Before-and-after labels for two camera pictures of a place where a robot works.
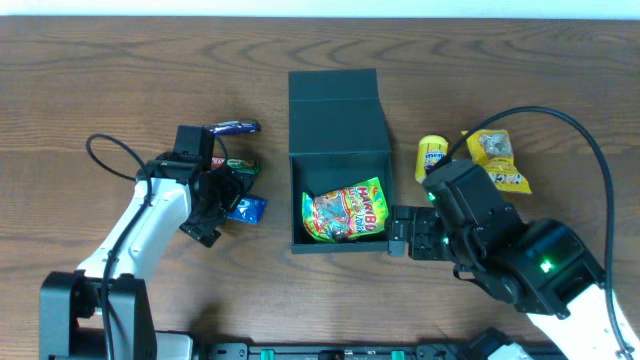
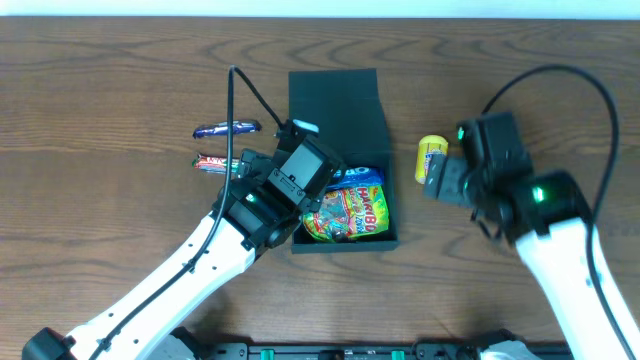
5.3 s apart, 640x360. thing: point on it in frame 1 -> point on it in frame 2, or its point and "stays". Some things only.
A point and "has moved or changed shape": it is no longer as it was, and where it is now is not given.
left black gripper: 220,201 -> 251,163
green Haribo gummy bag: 353,211 stays
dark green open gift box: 338,137 stays
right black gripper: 427,233 -> 445,179
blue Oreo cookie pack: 248,210 has moved or changed shape
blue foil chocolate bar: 237,127 stays
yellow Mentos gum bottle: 430,149 stays
